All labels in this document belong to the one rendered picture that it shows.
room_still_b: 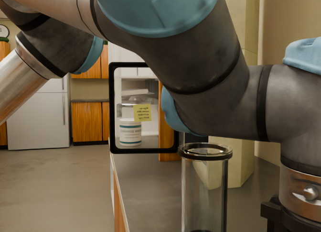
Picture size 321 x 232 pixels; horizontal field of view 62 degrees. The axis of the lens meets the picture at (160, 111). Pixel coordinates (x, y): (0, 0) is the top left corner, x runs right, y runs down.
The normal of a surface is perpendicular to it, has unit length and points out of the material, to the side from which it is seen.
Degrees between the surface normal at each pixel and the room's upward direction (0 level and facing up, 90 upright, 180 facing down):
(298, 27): 90
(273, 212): 90
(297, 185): 90
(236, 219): 0
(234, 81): 110
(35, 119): 90
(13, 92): 115
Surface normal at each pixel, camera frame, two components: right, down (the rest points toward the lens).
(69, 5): -0.74, 0.49
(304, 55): -0.88, 0.00
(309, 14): -0.97, 0.02
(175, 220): 0.00, -1.00
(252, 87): -0.48, -0.33
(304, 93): -0.61, -0.15
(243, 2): 0.23, 0.10
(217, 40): 0.61, 0.45
